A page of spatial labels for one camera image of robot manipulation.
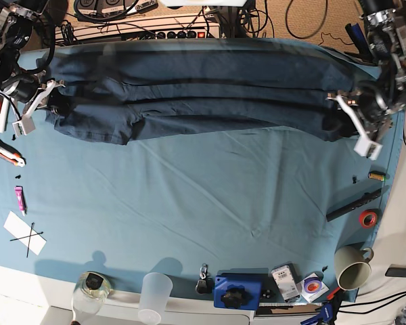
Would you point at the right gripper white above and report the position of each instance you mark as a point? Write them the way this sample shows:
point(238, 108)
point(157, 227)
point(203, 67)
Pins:
point(36, 96)

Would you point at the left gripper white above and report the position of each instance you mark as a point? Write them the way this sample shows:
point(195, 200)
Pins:
point(369, 113)

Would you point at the dark blue T-shirt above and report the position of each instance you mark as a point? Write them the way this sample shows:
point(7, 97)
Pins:
point(116, 97)

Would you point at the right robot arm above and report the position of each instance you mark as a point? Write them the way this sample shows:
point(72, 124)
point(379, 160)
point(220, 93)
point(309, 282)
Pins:
point(17, 21)

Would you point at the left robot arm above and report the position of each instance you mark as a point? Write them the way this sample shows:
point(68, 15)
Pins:
point(386, 39)

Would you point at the small brass battery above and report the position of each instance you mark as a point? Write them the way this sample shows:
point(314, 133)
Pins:
point(377, 176)

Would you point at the black flat bar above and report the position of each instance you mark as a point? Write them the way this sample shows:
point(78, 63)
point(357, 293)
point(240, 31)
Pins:
point(365, 199)

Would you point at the pink glue tube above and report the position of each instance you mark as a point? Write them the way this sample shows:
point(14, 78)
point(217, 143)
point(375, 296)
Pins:
point(21, 200)

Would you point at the red tape roll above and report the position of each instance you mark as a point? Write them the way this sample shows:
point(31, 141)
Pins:
point(369, 218)

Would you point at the white paper card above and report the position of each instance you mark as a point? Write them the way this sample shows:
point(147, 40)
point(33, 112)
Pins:
point(24, 233)

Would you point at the light blue table cloth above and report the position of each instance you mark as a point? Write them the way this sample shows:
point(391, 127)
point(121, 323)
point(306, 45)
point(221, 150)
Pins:
point(239, 201)

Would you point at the beige ceramic mug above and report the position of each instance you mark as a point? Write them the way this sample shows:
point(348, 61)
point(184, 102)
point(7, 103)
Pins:
point(352, 266)

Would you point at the black adapter on table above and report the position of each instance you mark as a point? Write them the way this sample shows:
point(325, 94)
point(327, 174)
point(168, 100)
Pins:
point(396, 271)

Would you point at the black foot pedal stop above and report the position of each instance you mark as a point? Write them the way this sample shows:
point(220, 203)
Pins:
point(86, 8)

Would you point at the black foot pedal zero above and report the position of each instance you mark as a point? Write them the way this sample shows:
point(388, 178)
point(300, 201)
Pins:
point(111, 8)

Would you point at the purple tape in packet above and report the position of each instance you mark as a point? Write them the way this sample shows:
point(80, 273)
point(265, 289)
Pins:
point(312, 287)

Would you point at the white labelled box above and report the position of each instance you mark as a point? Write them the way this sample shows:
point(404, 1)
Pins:
point(285, 282)

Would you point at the black foot pedal start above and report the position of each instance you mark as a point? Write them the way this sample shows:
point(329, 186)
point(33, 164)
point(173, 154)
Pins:
point(143, 7)

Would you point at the blue clamp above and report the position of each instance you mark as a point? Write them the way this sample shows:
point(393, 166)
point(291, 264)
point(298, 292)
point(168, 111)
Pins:
point(328, 311)

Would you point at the glass jar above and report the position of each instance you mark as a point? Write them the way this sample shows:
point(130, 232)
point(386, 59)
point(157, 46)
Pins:
point(89, 295)

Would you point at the black power strip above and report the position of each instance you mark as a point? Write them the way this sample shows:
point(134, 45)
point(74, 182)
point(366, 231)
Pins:
point(197, 33)

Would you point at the blue plastic block with knob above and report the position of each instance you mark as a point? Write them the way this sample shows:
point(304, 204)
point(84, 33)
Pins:
point(237, 291)

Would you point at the clear plastic cup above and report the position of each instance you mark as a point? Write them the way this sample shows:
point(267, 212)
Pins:
point(155, 292)

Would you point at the black key fob with chain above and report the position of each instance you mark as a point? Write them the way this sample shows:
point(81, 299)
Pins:
point(204, 284)

